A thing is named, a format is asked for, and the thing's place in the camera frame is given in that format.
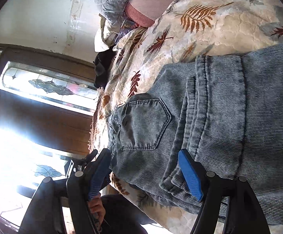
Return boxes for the black garment at sofa end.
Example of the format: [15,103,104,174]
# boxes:
[94,45,115,89]

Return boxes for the blue denim pants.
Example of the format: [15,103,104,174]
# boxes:
[108,43,283,224]

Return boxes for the left hand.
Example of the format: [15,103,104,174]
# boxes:
[87,193,106,225]

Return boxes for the stained glass wooden door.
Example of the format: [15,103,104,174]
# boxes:
[0,43,100,233]

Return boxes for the leaf pattern plush blanket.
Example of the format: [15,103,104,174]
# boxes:
[88,0,283,234]

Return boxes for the purple patterned item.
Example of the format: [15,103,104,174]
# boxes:
[115,19,139,43]

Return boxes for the cream pillow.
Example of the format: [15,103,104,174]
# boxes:
[94,14,120,53]

